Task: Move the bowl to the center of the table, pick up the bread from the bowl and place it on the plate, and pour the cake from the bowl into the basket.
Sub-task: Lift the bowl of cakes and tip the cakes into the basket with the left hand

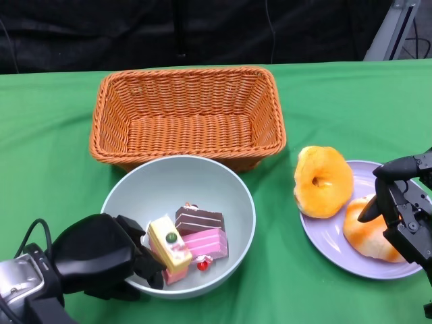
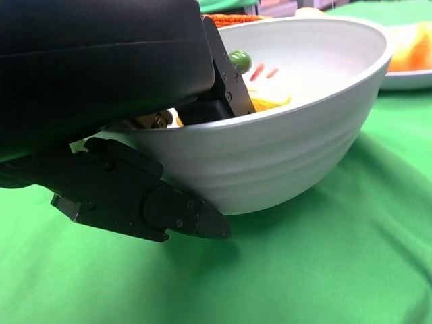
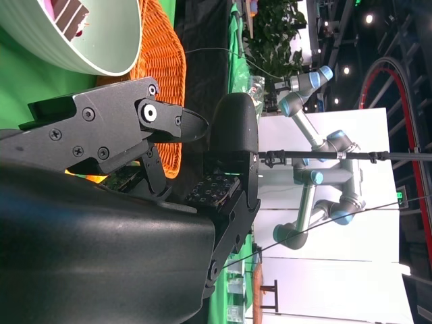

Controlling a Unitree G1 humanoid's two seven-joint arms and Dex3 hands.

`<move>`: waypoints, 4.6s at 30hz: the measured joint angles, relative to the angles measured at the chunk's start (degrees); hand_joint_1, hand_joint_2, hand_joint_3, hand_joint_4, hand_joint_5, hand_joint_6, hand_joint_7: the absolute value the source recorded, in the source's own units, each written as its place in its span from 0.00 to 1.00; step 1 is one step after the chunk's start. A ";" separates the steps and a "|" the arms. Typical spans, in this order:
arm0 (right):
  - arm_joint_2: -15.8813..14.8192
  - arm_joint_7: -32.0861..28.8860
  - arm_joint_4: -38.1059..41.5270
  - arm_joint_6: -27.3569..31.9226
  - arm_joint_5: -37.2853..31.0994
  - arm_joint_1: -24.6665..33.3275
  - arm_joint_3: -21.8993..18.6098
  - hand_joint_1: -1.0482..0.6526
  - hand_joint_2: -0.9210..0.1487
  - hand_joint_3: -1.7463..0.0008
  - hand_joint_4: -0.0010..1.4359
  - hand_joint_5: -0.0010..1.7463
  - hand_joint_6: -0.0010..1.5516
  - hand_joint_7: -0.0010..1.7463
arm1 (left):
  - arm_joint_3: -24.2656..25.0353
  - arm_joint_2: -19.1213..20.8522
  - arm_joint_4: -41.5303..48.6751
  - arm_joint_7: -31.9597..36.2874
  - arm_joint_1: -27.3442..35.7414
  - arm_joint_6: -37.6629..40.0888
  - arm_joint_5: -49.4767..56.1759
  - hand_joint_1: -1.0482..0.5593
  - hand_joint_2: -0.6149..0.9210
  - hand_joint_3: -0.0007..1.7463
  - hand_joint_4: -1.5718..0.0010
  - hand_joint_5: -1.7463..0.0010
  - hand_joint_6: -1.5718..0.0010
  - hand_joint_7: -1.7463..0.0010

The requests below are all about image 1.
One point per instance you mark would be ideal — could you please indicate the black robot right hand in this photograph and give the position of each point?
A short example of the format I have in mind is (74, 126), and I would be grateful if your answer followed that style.
(408, 222)

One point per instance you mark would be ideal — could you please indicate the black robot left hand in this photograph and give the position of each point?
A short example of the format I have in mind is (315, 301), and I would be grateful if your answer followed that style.
(94, 249)

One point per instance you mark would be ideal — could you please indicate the round orange-striped bread bun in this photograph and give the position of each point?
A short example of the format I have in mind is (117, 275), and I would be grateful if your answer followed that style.
(368, 236)

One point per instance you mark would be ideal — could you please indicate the pale grey-green bowl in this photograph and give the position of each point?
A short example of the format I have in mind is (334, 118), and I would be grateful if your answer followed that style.
(189, 182)

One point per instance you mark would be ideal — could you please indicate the yellow and pink cake slice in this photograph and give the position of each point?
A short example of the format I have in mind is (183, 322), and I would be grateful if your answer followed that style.
(168, 253)

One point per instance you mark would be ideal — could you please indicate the pale lilac plate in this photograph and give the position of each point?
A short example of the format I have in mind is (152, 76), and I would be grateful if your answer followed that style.
(324, 239)

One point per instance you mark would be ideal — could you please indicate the chocolate brown cake slice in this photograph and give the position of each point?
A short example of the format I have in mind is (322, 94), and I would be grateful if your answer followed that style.
(199, 219)

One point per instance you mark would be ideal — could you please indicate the pink toy cake slice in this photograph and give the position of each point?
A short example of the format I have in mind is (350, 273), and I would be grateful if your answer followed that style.
(209, 244)

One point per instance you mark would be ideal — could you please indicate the orange wicker basket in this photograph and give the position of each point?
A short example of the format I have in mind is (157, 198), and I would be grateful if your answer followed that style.
(189, 135)

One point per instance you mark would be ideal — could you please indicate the green toy ball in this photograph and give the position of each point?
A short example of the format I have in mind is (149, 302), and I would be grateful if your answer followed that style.
(171, 238)

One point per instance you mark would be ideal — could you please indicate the red toy cherry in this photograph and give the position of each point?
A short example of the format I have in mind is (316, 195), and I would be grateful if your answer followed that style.
(202, 266)

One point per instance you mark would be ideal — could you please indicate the green tablecloth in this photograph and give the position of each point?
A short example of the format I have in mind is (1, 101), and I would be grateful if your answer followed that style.
(337, 118)

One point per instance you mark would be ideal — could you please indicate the black backdrop cloth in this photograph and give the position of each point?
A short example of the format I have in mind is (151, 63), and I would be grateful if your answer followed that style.
(101, 33)

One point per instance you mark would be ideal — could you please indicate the black left wrist camera housing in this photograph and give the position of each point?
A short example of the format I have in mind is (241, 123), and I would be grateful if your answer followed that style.
(47, 310)

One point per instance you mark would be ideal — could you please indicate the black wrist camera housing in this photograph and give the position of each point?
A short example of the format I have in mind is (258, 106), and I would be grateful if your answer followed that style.
(428, 310)
(47, 310)

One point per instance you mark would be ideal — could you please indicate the black right wrist camera housing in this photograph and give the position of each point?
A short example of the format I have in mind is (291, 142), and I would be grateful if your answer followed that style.
(428, 310)

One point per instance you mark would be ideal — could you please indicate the grey metal frame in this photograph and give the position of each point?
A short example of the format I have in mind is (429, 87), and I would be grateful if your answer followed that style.
(388, 28)

